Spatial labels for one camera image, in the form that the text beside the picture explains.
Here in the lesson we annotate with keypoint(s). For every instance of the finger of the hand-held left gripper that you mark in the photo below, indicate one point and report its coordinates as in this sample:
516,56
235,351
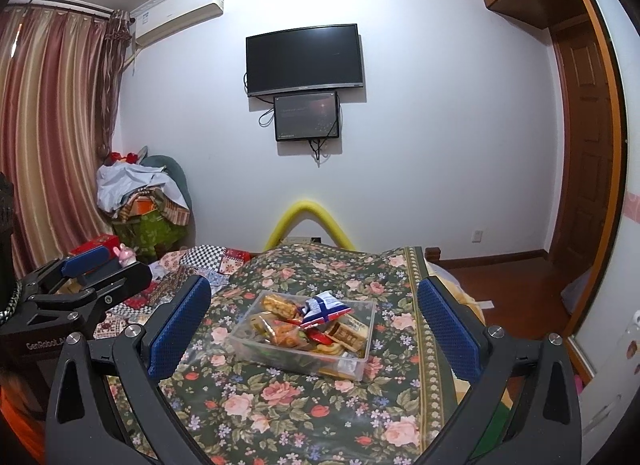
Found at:
87,260
130,277

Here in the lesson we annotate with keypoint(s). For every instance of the white air conditioner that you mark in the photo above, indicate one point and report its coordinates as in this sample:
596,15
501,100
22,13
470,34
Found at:
180,15

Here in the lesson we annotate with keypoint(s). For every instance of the red box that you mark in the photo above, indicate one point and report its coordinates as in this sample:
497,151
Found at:
92,242

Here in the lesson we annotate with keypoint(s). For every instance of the blue white snack packet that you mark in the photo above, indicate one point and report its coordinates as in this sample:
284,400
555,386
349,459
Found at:
322,310

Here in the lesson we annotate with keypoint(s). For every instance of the white wall socket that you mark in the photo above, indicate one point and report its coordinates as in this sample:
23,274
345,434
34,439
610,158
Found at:
478,235

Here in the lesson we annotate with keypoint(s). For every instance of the yellow foam tube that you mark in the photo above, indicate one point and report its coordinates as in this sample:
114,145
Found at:
305,206

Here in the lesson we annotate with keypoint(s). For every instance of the teal chair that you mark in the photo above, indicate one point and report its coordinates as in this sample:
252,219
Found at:
172,170

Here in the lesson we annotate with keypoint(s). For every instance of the green cloth bundle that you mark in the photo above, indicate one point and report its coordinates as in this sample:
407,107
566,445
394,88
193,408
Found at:
150,230

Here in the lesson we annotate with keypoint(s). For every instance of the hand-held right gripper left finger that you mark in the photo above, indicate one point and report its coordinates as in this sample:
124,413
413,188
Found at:
180,330

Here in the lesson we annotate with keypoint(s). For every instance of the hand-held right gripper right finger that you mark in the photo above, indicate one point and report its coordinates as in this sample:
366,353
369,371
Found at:
447,330

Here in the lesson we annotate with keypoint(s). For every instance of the striped curtain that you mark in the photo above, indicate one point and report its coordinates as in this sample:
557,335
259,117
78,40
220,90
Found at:
50,120

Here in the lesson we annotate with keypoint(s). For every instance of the pile of clothes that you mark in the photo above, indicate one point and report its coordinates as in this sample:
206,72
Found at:
125,180

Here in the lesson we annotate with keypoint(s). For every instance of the black wall television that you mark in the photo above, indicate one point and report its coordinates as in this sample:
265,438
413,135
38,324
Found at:
305,60

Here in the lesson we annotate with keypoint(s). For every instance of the pile of assorted snack packets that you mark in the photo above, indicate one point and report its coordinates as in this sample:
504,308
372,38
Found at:
280,332

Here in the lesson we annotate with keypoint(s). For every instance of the floral blanket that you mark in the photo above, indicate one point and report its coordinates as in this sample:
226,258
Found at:
280,405

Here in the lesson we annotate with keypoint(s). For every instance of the small black monitor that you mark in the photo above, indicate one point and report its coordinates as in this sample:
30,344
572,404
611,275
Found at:
305,115

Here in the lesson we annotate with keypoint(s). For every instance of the clear plastic box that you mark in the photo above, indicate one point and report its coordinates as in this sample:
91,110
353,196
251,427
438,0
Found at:
352,370

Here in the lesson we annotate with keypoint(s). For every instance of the pink toy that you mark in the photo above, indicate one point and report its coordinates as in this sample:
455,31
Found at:
125,255

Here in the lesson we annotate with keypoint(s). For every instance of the wooden door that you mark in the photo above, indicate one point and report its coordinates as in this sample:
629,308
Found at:
585,145

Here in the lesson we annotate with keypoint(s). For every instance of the patchwork quilt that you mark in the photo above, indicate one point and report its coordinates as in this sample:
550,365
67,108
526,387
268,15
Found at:
210,260

